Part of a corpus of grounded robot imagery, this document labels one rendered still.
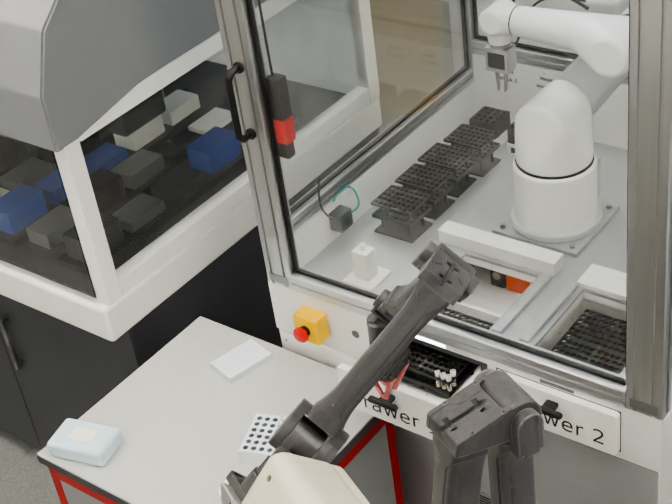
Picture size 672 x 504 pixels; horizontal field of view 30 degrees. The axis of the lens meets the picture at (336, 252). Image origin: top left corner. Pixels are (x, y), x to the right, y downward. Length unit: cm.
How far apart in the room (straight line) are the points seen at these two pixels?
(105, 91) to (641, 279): 131
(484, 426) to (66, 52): 157
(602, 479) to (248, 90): 113
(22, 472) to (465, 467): 268
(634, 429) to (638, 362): 18
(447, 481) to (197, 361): 157
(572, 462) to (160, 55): 135
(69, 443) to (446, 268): 119
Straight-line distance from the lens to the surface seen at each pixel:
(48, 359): 368
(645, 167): 225
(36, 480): 412
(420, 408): 270
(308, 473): 192
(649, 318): 244
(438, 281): 204
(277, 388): 302
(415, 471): 315
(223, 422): 296
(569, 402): 266
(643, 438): 265
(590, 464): 278
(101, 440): 294
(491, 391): 164
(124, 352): 334
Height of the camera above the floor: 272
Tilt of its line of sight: 35 degrees down
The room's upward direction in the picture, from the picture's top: 9 degrees counter-clockwise
